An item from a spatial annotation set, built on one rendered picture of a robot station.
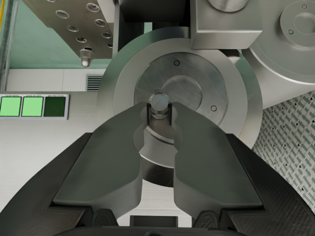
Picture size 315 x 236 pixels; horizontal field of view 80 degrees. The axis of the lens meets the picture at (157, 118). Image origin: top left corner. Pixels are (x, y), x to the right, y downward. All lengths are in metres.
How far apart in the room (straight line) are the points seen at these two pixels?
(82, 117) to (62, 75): 2.90
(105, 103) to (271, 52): 0.16
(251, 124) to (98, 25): 0.38
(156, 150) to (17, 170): 0.50
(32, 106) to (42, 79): 2.96
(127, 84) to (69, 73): 3.23
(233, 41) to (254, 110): 0.06
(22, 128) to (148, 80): 0.50
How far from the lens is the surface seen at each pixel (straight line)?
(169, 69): 0.16
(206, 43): 0.17
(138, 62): 0.17
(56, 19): 0.49
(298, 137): 0.33
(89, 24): 0.48
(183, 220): 0.53
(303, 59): 0.23
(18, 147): 0.62
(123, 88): 0.17
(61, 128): 0.56
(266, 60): 0.20
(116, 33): 0.21
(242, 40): 0.18
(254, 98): 0.19
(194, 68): 0.16
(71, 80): 3.33
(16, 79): 3.80
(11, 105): 0.64
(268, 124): 0.40
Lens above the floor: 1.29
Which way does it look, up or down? 9 degrees down
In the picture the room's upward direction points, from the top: 179 degrees counter-clockwise
